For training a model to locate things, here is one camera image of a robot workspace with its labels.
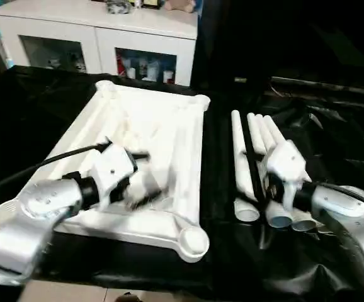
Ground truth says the blue white ceramic pot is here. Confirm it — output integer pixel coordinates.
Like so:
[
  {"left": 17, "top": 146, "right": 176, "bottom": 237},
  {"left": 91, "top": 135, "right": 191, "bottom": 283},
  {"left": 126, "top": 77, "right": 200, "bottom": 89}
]
[{"left": 105, "top": 0, "right": 135, "bottom": 14}]

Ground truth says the black work mat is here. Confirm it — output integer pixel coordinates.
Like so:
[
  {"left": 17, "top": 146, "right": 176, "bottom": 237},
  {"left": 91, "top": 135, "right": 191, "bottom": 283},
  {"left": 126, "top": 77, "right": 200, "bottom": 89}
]
[{"left": 0, "top": 63, "right": 364, "bottom": 296}]

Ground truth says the white plastic table leg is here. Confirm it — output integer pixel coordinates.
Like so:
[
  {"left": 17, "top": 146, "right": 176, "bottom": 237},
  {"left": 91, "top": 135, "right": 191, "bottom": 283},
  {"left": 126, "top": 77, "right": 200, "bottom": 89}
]
[
  {"left": 264, "top": 115, "right": 334, "bottom": 235},
  {"left": 231, "top": 110, "right": 261, "bottom": 223},
  {"left": 256, "top": 115, "right": 319, "bottom": 232},
  {"left": 246, "top": 113, "right": 295, "bottom": 229}
]

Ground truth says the black metal rail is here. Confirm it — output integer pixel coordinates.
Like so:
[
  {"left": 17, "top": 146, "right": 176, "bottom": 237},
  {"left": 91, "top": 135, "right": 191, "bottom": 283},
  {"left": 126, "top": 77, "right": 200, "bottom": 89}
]
[{"left": 270, "top": 75, "right": 364, "bottom": 99}]

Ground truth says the white glass-door cabinet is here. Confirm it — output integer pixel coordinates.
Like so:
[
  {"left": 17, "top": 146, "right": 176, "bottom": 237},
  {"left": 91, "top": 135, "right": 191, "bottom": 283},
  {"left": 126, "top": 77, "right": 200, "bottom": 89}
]
[{"left": 0, "top": 0, "right": 198, "bottom": 86}]

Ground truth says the white table top frame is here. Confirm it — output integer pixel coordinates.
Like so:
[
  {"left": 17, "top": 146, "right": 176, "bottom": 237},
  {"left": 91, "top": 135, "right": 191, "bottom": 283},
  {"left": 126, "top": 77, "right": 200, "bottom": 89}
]
[{"left": 0, "top": 81, "right": 212, "bottom": 262}]

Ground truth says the beige plush toy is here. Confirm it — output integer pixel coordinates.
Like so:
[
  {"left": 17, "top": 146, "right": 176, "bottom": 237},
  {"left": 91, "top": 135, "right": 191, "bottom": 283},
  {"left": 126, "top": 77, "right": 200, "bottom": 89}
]
[{"left": 163, "top": 0, "right": 196, "bottom": 13}]

